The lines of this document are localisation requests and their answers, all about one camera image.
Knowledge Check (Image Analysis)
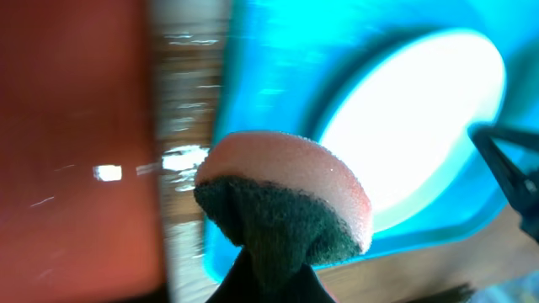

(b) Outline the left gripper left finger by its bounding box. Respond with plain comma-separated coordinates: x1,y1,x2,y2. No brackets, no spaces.
206,248,269,303

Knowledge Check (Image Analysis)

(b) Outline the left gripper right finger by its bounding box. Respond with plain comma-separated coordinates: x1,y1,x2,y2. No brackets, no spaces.
290,264,335,303

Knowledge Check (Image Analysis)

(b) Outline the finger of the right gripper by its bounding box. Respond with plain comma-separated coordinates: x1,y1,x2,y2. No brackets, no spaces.
468,124,538,242

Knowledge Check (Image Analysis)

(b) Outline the red and black tray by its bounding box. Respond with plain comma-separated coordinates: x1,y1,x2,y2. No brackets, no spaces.
1,0,165,302

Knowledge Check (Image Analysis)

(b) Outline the blue plastic tray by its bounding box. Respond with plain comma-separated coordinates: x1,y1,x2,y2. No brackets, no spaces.
214,0,538,258

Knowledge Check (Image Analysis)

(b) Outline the light blue plate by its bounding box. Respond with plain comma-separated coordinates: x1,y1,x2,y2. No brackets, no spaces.
315,28,506,231

